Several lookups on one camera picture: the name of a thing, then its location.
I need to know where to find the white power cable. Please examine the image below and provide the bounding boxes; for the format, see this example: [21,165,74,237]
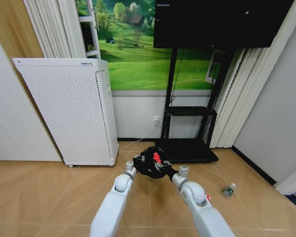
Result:
[118,124,159,149]

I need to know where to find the white ladder shelf frame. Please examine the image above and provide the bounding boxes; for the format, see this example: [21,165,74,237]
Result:
[77,0,102,59]

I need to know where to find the black television floor stand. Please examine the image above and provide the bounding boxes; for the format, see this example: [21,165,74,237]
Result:
[154,47,219,164]

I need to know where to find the black hanging cable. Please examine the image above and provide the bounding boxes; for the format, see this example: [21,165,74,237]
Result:
[169,48,185,103]

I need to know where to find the white perforated air purifier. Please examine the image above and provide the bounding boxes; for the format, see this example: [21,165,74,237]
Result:
[11,57,120,168]

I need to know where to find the black flat screen television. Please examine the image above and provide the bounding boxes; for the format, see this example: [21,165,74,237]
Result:
[153,0,295,49]

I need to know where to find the white pleated curtain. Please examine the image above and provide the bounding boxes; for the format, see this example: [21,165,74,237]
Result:
[209,0,296,149]
[23,0,86,59]

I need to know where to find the green landscape wall poster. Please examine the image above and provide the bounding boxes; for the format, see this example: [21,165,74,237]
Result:
[74,0,223,91]

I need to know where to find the clear plastic bottle green label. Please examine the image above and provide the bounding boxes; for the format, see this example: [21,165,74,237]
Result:
[222,183,237,198]

